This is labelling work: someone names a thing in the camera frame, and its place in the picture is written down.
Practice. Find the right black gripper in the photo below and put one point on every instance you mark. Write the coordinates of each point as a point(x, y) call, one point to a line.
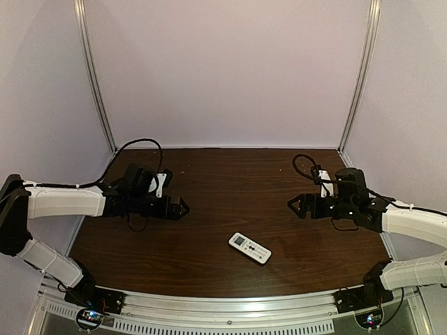
point(307, 201)

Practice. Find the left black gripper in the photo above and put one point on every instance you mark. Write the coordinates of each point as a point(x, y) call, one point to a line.
point(174, 215)

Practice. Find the white remote control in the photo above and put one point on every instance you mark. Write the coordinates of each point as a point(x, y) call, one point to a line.
point(250, 248)

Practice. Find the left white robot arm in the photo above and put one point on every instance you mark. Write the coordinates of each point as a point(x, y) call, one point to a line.
point(139, 191)

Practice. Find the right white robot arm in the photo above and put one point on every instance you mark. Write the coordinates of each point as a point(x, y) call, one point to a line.
point(347, 197)

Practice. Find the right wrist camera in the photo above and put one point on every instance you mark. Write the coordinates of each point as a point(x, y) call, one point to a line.
point(322, 178)

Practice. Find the aluminium front rail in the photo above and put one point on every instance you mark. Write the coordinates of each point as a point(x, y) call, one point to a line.
point(269, 311)

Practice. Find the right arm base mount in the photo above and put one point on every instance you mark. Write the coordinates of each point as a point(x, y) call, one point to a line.
point(361, 297)

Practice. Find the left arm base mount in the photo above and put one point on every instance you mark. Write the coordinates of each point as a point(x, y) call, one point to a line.
point(99, 299)

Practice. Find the white slotted cable duct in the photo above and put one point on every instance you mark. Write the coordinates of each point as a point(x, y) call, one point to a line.
point(60, 319)

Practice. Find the left aluminium corner post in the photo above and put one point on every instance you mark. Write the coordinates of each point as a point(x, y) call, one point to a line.
point(81, 19)

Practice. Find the aluminium corner post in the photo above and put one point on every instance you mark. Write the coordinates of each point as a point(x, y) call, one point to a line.
point(372, 27)
point(81, 19)

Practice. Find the right aluminium corner post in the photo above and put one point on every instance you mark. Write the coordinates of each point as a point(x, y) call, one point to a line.
point(372, 27)

